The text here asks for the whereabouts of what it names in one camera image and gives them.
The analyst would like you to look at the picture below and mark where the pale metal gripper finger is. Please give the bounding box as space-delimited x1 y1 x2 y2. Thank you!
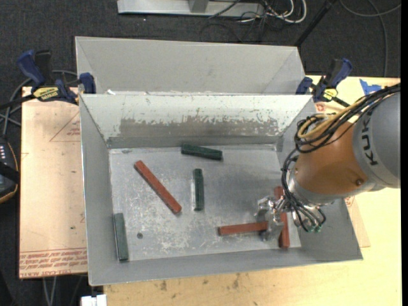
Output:
259 222 275 242
273 218 285 240

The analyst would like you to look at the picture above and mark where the red-brown flat block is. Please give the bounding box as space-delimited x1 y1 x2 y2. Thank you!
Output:
217 221 270 237
133 159 183 215
273 186 291 249

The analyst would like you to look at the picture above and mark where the dark green flat block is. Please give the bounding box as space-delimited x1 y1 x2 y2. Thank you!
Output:
112 212 130 262
180 143 224 162
192 168 205 212

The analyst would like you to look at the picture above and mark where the grey metal bin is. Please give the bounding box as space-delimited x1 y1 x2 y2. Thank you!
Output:
75 36 364 287

